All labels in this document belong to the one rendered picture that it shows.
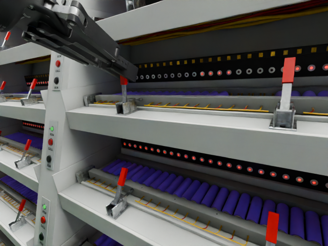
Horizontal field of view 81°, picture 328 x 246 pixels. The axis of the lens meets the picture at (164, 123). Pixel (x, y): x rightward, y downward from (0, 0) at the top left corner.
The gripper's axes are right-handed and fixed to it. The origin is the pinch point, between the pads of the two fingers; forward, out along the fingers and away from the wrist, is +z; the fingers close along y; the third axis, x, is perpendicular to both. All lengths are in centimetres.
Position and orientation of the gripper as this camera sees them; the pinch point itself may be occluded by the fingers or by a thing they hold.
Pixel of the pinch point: (119, 68)
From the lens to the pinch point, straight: 38.0
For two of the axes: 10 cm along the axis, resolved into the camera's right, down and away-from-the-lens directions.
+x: 1.8, -9.7, 1.3
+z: 5.2, 2.1, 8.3
